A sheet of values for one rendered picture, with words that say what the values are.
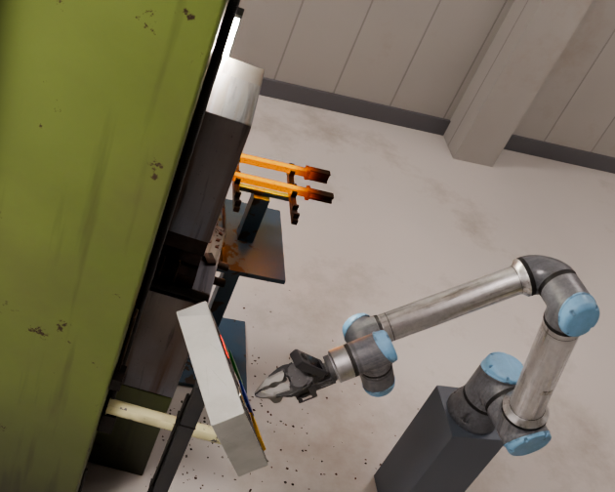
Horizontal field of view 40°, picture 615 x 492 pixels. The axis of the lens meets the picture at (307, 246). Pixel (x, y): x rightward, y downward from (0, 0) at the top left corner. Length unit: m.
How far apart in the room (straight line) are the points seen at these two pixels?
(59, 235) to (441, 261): 2.98
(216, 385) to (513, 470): 2.18
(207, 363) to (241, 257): 1.11
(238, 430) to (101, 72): 0.85
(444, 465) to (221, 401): 1.36
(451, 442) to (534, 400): 0.44
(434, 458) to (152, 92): 1.81
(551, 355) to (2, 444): 1.63
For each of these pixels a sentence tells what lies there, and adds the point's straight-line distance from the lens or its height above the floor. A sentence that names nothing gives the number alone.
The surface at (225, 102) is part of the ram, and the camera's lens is 2.13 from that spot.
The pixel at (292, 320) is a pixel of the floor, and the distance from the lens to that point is 3.91.
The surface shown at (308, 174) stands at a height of 0.95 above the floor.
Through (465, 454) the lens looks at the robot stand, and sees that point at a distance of 3.10.
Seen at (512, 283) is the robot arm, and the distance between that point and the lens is 2.43.
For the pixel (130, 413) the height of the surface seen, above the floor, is 0.63.
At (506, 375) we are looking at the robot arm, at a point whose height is 0.87.
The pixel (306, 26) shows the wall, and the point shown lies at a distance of 5.18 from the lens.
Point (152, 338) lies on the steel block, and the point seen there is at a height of 0.72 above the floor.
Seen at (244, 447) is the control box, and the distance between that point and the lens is 2.04.
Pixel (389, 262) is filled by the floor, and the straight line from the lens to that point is 4.49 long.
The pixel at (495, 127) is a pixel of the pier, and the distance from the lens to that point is 5.57.
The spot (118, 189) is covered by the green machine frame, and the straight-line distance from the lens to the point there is 1.92.
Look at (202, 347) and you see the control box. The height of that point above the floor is 1.18.
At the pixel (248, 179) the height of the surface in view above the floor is 0.95.
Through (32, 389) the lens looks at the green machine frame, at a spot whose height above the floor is 0.70.
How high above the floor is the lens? 2.66
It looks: 38 degrees down
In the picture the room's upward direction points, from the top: 25 degrees clockwise
